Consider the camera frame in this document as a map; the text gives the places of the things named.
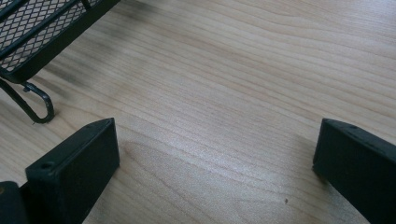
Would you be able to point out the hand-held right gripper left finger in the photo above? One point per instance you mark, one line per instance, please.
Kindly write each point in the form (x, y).
(74, 174)

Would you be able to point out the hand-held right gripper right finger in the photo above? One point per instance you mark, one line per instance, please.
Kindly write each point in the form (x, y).
(361, 174)

